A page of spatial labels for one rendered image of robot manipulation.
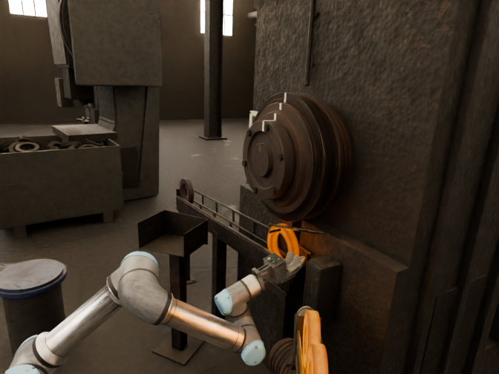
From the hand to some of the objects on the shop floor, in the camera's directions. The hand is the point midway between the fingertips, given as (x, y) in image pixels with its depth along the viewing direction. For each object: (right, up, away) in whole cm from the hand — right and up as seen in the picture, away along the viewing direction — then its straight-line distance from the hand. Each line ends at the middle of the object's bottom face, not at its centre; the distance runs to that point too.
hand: (302, 260), depth 135 cm
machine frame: (+28, -64, +53) cm, 87 cm away
